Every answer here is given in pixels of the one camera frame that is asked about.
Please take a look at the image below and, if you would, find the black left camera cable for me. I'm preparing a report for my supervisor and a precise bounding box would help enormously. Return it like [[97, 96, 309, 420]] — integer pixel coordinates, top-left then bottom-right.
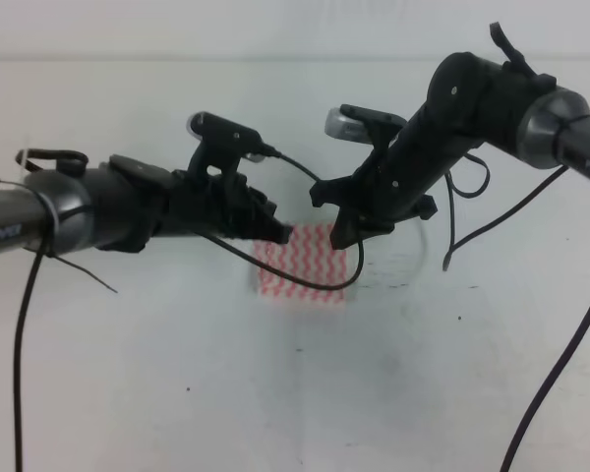
[[13, 145, 365, 472]]

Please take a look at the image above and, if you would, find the pink white wavy striped towel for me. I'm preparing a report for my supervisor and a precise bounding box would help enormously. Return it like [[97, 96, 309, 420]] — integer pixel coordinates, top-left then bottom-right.
[[251, 221, 355, 307]]

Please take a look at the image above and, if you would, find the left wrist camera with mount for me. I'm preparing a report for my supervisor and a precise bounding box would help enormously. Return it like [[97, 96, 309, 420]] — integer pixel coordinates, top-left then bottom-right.
[[185, 111, 266, 186]]

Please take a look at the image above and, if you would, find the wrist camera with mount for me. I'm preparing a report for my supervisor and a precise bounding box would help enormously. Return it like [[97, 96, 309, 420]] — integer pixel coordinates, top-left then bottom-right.
[[324, 104, 407, 158], [185, 111, 266, 186]]

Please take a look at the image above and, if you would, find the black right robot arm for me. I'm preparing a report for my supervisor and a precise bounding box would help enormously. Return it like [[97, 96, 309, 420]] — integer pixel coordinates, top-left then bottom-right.
[[310, 23, 590, 250]]

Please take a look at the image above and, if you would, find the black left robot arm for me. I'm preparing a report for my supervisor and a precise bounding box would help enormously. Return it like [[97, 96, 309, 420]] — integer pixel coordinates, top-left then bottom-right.
[[0, 149, 292, 256]]

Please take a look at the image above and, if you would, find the black right camera cable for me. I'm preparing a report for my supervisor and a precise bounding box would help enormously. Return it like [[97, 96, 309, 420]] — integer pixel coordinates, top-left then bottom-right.
[[442, 151, 590, 472]]

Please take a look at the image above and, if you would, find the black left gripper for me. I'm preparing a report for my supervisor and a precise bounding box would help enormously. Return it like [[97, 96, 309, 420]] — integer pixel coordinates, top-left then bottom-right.
[[161, 170, 291, 245]]

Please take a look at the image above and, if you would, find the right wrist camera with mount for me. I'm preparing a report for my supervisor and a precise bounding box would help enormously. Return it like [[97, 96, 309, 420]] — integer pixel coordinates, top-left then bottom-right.
[[324, 104, 407, 158]]

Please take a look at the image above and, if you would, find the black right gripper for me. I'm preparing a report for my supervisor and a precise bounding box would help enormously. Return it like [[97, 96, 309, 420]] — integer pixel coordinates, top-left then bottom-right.
[[309, 147, 438, 250]]

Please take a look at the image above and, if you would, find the black camera cable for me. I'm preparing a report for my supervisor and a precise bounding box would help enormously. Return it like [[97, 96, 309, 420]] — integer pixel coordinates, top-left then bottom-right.
[[442, 151, 590, 472], [13, 145, 365, 472]]

